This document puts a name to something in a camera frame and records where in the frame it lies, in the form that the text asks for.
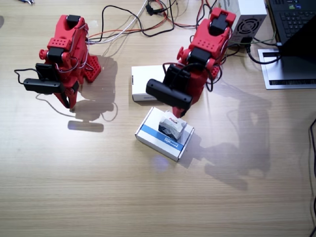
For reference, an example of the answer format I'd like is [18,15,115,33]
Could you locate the small white packet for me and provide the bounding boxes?
[158,111,188,139]

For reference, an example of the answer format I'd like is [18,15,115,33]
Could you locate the blue and white box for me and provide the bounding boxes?
[134,106,195,162]

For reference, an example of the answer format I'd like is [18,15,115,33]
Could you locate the plain white cardboard box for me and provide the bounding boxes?
[130,64,173,102]

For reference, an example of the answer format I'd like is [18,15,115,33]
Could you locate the white power supply unit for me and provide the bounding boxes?
[223,0,269,46]

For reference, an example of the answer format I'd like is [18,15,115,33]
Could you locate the black monitor screen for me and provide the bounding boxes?
[280,16,316,83]

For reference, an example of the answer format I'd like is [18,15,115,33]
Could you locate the black laptop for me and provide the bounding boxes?
[268,0,316,44]

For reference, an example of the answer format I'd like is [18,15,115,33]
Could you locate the camera black cable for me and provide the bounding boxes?
[14,68,45,86]
[204,63,223,93]

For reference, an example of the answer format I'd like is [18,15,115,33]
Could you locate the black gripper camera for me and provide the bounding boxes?
[145,79,194,110]
[23,78,63,95]

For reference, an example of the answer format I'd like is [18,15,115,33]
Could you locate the black power cable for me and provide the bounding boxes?
[243,37,282,66]

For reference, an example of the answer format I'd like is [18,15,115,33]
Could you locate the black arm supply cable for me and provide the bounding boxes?
[196,0,218,28]

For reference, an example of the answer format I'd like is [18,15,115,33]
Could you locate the bundle of cables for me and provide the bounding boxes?
[87,0,199,40]

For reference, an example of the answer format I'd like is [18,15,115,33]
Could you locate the green cable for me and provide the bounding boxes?
[232,24,277,47]

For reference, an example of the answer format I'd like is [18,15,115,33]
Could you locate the white cable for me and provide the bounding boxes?
[86,0,149,45]

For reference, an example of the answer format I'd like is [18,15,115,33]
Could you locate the black cable connector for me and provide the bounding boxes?
[145,3,164,16]

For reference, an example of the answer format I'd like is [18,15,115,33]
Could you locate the long black looping cable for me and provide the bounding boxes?
[100,0,179,44]

